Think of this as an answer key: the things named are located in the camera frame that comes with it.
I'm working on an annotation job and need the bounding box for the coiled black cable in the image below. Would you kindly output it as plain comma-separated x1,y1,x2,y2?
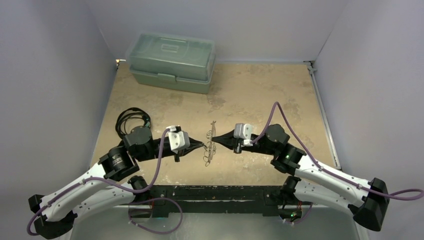
115,107,152,142

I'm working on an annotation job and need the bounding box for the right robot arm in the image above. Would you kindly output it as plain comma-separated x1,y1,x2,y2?
209,123,390,232

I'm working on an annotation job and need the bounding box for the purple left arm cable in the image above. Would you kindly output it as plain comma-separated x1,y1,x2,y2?
26,127,184,237

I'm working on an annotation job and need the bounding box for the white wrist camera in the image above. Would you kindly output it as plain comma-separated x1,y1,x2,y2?
234,123,253,146
166,125,191,154

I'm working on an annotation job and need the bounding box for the green plastic toolbox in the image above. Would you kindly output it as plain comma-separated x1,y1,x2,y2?
126,32,216,94

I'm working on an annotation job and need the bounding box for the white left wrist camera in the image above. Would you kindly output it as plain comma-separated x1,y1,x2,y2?
166,125,191,154

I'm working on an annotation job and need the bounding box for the aluminium frame rail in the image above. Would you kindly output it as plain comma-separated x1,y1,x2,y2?
303,61,342,171

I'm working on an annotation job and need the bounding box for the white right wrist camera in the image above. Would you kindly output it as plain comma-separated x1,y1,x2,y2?
234,123,253,146

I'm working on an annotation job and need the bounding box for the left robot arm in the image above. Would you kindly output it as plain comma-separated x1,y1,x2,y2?
26,125,204,240

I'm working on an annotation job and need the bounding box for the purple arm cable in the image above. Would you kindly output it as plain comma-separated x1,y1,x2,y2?
250,101,424,226
26,127,184,237

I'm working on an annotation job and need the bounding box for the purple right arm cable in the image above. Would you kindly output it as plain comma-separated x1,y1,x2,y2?
250,101,424,226

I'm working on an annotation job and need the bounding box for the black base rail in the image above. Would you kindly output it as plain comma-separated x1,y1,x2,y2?
117,184,316,219

